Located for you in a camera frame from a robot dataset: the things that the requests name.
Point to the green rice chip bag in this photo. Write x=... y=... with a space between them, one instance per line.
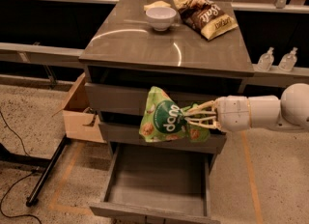
x=164 y=120

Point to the black metal stand leg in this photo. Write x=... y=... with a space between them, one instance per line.
x=32 y=199

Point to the grey open bottom drawer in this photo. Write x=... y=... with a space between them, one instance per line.
x=148 y=185

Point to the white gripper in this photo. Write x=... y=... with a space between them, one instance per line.
x=233 y=113

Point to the grey metal shelf rail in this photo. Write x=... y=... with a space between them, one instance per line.
x=70 y=58

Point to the white ceramic bowl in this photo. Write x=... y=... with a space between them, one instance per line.
x=161 y=18

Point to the brown yellow chip bag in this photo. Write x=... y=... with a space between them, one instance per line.
x=205 y=17

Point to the grey middle drawer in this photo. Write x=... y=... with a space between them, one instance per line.
x=129 y=135

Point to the grey top drawer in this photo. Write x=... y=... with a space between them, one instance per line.
x=132 y=101

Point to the cardboard box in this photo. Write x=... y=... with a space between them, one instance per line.
x=80 y=121

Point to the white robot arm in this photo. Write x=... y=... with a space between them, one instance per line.
x=288 y=113

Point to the yellow sponge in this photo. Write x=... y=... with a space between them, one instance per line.
x=157 y=4

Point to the left clear sanitizer bottle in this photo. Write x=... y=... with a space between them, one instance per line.
x=266 y=60

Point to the grey drawer cabinet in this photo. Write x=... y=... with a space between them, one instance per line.
x=126 y=37

